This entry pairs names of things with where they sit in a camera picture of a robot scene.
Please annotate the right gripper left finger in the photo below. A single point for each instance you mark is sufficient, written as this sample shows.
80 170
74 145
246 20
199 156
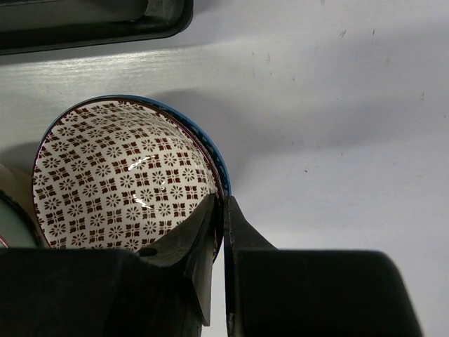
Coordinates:
189 247

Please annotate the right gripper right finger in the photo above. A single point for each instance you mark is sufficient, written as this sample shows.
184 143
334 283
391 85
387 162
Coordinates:
238 232

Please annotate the brown patterned white bowl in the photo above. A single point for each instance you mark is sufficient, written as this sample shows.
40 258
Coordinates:
115 173

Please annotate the blue patterned bowl underneath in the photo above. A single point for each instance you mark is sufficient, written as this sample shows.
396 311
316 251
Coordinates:
194 128

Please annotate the celadon green bowl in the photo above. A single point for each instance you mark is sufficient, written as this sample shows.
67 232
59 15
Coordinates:
18 221

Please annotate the black plastic drain tray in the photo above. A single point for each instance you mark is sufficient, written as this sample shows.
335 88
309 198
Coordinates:
31 26

